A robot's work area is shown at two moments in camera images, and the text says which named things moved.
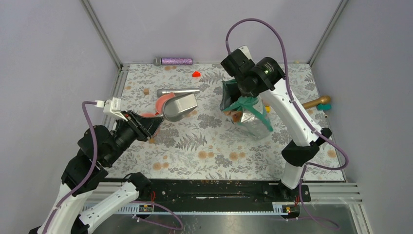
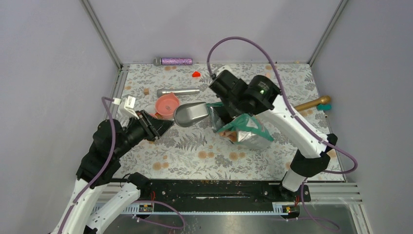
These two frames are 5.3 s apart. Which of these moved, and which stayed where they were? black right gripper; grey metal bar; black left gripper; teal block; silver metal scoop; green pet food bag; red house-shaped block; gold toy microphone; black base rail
Moved: black right gripper; green pet food bag; silver metal scoop
Stayed: red house-shaped block; teal block; gold toy microphone; black base rail; grey metal bar; black left gripper
